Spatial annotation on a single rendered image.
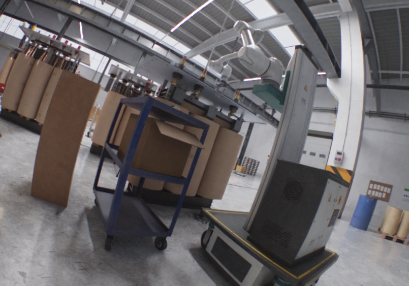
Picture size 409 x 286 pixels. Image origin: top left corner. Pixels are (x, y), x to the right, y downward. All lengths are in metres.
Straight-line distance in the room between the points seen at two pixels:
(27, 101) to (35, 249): 2.73
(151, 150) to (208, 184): 1.34
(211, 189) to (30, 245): 1.89
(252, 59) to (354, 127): 5.43
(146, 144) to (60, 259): 0.77
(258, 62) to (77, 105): 1.26
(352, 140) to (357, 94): 1.63
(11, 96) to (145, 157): 3.05
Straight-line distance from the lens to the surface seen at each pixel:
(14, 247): 1.09
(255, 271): 1.06
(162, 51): 10.59
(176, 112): 0.99
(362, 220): 5.52
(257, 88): 1.36
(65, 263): 1.05
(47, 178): 1.44
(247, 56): 1.30
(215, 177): 2.20
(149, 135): 0.95
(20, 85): 3.64
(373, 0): 10.82
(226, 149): 2.20
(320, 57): 6.60
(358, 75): 7.26
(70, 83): 1.33
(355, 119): 6.51
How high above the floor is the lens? 0.75
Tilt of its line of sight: 5 degrees up
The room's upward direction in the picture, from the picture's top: 19 degrees clockwise
